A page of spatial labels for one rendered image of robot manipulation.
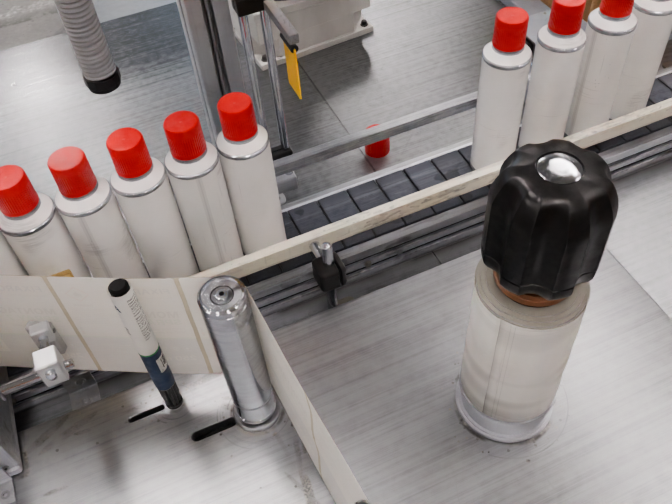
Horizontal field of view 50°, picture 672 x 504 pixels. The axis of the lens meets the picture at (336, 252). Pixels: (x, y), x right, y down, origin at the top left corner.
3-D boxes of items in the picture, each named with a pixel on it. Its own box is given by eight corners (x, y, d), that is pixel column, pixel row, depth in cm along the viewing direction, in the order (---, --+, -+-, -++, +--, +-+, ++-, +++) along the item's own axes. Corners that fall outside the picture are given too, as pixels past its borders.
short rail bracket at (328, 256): (327, 327, 80) (318, 259, 71) (316, 308, 82) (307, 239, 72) (353, 317, 81) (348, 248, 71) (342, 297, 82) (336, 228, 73)
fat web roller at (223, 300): (242, 440, 66) (201, 327, 52) (227, 400, 69) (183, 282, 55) (288, 421, 67) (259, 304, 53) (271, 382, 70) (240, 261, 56)
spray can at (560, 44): (532, 167, 87) (563, 17, 71) (509, 142, 90) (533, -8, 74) (569, 153, 88) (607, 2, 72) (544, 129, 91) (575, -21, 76)
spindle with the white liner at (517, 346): (487, 459, 64) (540, 240, 41) (438, 379, 69) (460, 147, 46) (571, 419, 66) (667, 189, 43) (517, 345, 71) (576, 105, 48)
